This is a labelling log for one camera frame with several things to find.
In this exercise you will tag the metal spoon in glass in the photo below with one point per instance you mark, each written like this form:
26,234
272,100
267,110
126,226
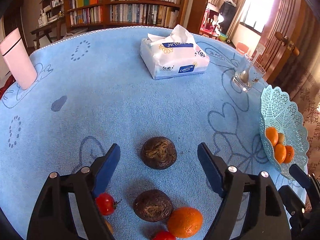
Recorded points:
253,71

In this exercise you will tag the dark brown fruit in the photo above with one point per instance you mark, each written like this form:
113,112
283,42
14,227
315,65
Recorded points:
158,153
153,206

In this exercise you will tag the wooden door with knob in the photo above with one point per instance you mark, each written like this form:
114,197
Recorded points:
280,36

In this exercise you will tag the dark wooden desk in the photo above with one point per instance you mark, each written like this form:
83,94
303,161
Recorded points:
46,29

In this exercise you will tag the red wooden chair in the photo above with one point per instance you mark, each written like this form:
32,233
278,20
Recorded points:
209,22

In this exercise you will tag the light blue patterned tablecloth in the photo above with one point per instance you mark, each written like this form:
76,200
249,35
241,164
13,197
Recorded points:
93,91

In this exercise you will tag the clear drinking glass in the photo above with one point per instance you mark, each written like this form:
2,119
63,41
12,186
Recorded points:
236,78

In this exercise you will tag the pink thermos bottle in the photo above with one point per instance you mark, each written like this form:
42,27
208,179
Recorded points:
17,60

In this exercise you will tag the large orange front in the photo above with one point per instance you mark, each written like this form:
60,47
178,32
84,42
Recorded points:
280,153

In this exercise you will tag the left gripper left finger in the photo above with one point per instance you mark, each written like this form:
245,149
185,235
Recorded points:
52,215

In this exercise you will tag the teal lattice fruit basket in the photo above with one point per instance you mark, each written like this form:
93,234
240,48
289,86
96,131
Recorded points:
278,111

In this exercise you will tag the white tissue pack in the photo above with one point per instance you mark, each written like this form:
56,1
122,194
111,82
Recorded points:
174,55

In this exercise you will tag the small dark side shelf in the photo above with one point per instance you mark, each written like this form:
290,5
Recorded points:
52,8

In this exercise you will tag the wooden bookshelf with books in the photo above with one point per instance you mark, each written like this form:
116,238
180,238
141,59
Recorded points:
102,14

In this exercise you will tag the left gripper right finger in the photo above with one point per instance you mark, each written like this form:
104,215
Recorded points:
251,201

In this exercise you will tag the small orange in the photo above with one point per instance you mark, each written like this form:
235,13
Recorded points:
272,135

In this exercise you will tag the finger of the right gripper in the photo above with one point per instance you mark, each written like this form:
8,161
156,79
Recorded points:
294,206
306,181

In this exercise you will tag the tan longan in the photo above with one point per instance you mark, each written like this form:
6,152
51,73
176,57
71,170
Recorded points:
281,138

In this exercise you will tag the orange with stem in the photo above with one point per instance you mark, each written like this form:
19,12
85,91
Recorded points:
185,222
290,153

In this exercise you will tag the red tomato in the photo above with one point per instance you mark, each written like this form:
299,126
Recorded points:
163,235
105,204

